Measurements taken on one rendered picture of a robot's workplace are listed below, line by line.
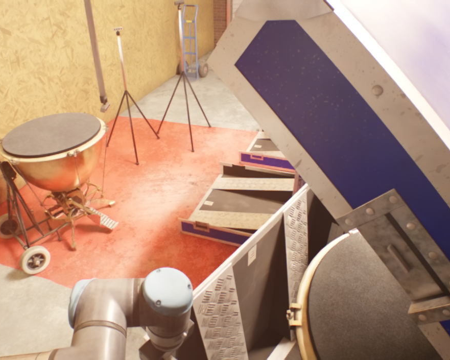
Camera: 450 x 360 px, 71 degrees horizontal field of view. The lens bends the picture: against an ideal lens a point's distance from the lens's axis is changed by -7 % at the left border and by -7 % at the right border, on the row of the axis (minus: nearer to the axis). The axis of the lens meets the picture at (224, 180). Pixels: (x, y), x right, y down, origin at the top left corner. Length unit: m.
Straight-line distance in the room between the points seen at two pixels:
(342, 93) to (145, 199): 2.78
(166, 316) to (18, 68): 3.02
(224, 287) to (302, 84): 0.90
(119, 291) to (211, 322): 0.54
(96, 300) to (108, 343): 0.08
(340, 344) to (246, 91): 0.73
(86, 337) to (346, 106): 0.50
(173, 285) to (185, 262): 1.76
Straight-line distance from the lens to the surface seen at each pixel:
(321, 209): 1.66
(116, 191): 3.16
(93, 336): 0.60
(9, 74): 3.38
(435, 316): 0.35
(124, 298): 0.64
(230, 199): 2.88
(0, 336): 2.40
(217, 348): 1.23
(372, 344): 0.95
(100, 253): 2.59
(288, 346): 1.83
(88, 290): 0.65
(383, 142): 0.27
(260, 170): 3.08
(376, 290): 1.06
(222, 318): 1.18
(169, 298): 0.62
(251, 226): 2.47
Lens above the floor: 1.75
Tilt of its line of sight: 34 degrees down
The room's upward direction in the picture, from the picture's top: straight up
